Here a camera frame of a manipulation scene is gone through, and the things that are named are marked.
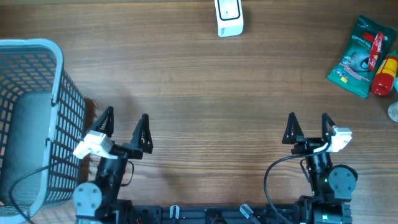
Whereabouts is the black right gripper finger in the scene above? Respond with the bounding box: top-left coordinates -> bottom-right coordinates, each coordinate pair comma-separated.
282,112 -> 303,144
322,113 -> 335,137

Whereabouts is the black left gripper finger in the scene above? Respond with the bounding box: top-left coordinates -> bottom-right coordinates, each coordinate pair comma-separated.
131,113 -> 154,154
86,106 -> 114,138

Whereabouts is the green lid jar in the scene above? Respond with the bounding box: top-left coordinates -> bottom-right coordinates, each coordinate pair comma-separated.
387,101 -> 398,123

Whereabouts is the chilli sauce bottle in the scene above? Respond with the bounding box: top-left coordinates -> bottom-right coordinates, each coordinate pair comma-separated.
371,50 -> 397,96

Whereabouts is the green 3M glove packet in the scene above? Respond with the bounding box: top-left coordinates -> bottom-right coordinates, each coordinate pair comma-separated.
327,15 -> 397,98

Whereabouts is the red sachet packet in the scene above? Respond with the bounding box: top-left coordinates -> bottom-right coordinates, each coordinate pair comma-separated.
368,31 -> 384,72

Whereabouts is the light green wipes packet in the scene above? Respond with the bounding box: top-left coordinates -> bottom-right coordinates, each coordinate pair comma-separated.
394,78 -> 398,92

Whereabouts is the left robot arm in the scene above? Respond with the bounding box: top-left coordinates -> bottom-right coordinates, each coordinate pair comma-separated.
73,106 -> 153,223

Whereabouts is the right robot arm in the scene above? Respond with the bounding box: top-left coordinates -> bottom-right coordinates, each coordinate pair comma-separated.
282,113 -> 358,224

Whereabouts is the white barcode scanner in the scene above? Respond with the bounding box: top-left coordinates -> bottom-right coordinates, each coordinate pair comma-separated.
214,0 -> 244,37

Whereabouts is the grey plastic basket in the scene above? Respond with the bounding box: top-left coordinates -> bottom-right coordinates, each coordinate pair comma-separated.
1,39 -> 86,223

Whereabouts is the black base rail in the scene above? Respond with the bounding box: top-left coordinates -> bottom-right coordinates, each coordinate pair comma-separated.
124,205 -> 310,224

